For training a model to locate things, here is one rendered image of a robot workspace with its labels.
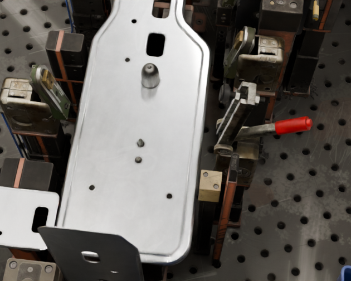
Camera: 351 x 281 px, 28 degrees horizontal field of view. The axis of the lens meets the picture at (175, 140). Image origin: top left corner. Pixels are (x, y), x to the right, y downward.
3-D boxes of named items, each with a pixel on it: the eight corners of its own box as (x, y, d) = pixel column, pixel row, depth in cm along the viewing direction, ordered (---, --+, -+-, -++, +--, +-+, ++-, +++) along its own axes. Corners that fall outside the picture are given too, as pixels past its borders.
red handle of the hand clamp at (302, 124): (218, 123, 114) (308, 107, 106) (224, 129, 116) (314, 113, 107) (215, 146, 112) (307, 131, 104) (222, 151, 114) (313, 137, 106)
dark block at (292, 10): (241, 101, 157) (263, -15, 119) (272, 105, 157) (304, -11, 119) (239, 121, 155) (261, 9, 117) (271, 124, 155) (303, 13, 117)
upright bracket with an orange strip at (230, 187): (213, 251, 143) (232, 151, 98) (219, 252, 143) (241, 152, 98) (211, 265, 141) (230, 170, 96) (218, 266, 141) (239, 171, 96)
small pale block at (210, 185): (194, 237, 144) (200, 168, 111) (211, 239, 144) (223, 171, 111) (192, 253, 142) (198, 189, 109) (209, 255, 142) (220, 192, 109)
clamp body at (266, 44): (219, 117, 156) (233, 20, 122) (271, 122, 155) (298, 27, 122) (216, 155, 152) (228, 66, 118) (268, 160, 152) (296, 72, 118)
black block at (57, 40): (62, 96, 158) (39, 21, 132) (108, 101, 158) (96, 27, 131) (55, 127, 155) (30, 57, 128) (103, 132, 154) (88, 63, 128)
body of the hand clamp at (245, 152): (209, 197, 148) (220, 123, 116) (242, 200, 147) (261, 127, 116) (206, 223, 145) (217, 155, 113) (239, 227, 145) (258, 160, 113)
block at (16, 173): (30, 202, 147) (0, 147, 122) (82, 208, 147) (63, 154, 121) (20, 246, 143) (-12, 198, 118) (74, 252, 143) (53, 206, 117)
